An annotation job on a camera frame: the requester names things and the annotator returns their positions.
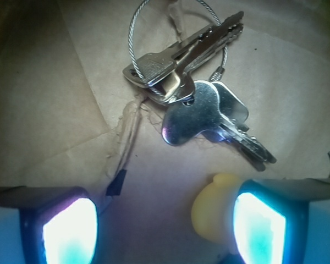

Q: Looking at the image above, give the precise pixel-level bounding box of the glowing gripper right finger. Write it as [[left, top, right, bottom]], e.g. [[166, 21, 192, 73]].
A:
[[233, 178, 330, 263]]

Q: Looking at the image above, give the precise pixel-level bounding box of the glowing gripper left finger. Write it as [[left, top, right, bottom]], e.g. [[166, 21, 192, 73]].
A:
[[0, 186, 98, 263]]

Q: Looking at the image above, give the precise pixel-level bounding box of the yellow rubber duck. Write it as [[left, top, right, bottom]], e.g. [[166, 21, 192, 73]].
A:
[[191, 173, 243, 248]]

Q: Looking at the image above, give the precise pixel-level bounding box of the brown paper bag tray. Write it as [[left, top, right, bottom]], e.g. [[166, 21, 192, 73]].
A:
[[0, 1, 330, 263]]

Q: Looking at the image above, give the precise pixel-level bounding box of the silver key bunch on wire ring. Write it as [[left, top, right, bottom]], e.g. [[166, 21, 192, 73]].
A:
[[123, 11, 276, 172]]

